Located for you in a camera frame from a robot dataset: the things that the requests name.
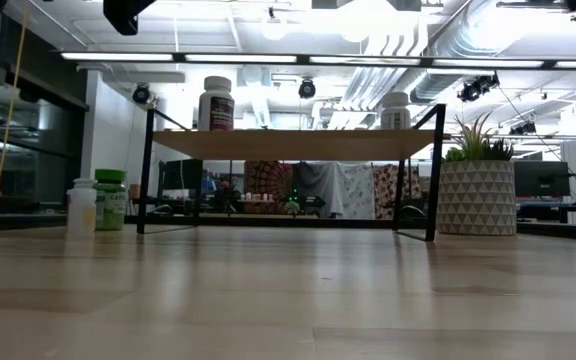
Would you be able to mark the large white maroon-label bottle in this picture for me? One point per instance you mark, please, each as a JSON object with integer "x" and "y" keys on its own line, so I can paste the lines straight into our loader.
{"x": 215, "y": 107}

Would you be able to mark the green bottle with green cap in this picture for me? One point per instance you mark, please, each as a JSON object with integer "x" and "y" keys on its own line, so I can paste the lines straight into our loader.
{"x": 112, "y": 205}

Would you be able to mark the white bottle with yellow label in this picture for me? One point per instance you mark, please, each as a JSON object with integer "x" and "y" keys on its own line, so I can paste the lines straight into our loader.
{"x": 82, "y": 210}

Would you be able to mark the white medicine bottle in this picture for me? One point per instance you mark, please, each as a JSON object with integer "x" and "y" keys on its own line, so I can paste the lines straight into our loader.
{"x": 395, "y": 112}

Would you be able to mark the wooden shelf black metal legs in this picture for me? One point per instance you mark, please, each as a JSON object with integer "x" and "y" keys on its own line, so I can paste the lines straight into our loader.
{"x": 293, "y": 145}

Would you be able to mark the overhead light bar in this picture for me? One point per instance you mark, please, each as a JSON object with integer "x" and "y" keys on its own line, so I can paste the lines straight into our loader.
{"x": 118, "y": 56}

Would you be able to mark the black ceiling spotlight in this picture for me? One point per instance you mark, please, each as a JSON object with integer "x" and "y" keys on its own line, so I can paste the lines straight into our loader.
{"x": 523, "y": 127}
{"x": 478, "y": 87}
{"x": 307, "y": 89}
{"x": 140, "y": 94}

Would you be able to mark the black monitor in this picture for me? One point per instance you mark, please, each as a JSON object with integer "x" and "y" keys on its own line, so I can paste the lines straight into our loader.
{"x": 183, "y": 174}
{"x": 541, "y": 178}

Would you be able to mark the red mandala tapestry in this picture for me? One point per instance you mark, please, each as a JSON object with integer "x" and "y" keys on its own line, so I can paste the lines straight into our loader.
{"x": 268, "y": 182}

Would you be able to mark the grey hanging cloth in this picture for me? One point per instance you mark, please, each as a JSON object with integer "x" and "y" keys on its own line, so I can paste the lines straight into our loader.
{"x": 318, "y": 185}

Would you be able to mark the white floral hanging cloth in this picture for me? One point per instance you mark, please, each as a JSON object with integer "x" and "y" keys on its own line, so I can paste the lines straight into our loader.
{"x": 358, "y": 192}

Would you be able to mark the red floral hanging cloth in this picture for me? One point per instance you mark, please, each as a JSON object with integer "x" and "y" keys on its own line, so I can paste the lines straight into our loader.
{"x": 388, "y": 190}

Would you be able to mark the succulent in patterned white pot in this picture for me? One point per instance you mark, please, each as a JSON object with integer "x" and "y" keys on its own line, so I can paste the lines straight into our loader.
{"x": 477, "y": 200}

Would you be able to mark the black aluminium table frame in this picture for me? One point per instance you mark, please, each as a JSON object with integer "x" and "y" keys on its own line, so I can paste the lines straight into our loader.
{"x": 268, "y": 221}

